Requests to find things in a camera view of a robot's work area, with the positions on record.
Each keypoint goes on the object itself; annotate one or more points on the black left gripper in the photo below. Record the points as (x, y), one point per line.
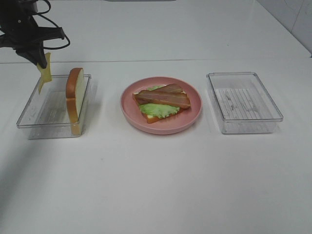
(21, 32)

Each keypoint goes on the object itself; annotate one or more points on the yellow cheese slice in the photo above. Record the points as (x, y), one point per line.
(45, 73)

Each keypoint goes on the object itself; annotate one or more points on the bread slice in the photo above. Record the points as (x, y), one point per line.
(160, 102)
(75, 89)

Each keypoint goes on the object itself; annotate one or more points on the green lettuce leaf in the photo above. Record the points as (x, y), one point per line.
(156, 112)

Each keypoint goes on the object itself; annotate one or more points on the brown bacon strip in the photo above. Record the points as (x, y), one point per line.
(170, 88)

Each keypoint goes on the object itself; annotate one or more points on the pink wavy bacon strip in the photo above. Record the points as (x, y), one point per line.
(157, 97)

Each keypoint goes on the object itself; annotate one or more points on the left clear plastic tray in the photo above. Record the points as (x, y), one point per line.
(45, 114)

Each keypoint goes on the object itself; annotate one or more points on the clear plastic tray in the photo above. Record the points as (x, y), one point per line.
(242, 104)
(45, 114)

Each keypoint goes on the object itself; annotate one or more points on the pink round plate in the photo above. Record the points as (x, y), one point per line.
(165, 126)

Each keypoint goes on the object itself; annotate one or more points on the right clear plastic tray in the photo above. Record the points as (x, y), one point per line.
(242, 104)

